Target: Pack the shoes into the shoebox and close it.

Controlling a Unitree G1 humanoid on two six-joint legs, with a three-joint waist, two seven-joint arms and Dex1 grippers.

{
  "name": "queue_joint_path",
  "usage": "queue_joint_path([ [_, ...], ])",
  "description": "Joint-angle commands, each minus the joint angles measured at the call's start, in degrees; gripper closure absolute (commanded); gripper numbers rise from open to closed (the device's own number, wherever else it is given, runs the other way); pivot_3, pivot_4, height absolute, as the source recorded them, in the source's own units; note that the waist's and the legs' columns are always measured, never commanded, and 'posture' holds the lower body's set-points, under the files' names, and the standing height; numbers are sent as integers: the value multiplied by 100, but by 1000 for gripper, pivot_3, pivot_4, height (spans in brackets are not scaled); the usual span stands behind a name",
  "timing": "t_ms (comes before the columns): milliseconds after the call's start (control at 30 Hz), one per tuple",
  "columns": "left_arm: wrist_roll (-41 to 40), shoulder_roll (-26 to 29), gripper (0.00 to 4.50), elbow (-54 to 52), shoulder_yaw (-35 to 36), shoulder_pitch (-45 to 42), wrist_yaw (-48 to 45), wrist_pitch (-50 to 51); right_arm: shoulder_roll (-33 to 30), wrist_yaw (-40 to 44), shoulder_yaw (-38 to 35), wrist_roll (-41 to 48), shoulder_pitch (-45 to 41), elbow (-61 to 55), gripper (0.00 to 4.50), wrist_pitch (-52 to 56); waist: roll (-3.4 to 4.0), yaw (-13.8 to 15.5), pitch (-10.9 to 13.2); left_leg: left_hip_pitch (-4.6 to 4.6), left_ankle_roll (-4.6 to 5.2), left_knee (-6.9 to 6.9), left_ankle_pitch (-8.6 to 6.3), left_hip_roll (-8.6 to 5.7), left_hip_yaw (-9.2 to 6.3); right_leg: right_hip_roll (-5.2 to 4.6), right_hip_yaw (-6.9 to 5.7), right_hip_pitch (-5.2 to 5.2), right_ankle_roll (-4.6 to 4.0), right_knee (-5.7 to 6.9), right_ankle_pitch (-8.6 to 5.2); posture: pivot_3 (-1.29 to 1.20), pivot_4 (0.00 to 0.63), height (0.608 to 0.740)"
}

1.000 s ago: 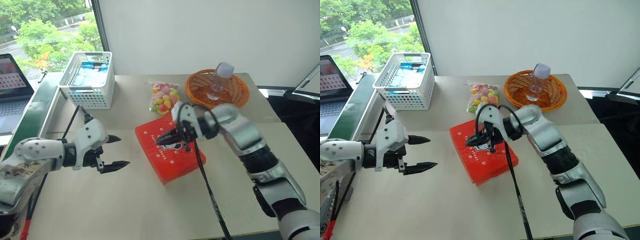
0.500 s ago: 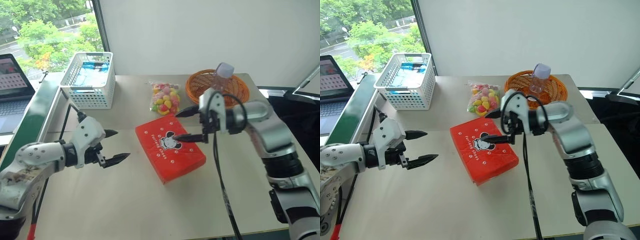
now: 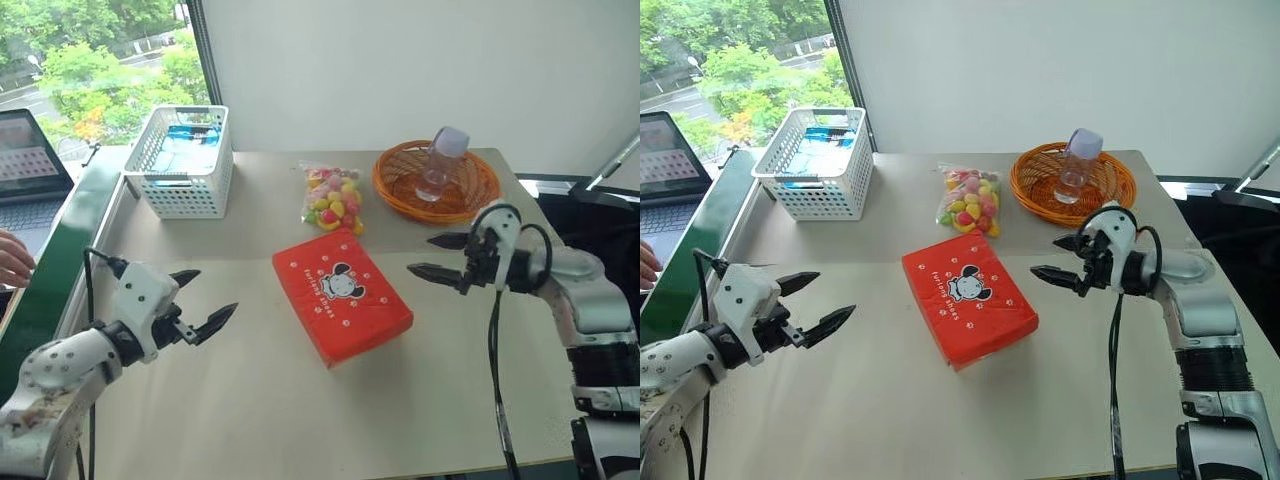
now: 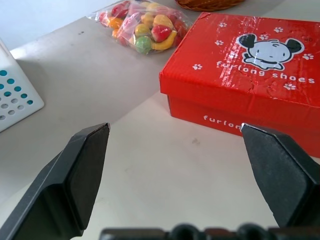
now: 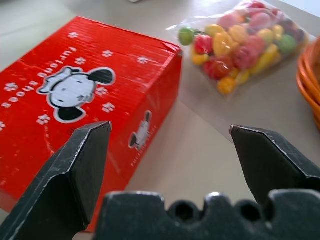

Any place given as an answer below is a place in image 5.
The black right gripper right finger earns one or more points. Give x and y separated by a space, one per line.
275 162

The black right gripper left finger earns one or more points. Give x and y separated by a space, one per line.
67 175

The red and white box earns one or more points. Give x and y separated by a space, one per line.
82 87

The orange wicker basket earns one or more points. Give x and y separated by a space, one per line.
311 82

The clear bag of colourful candies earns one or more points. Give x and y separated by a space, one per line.
240 47

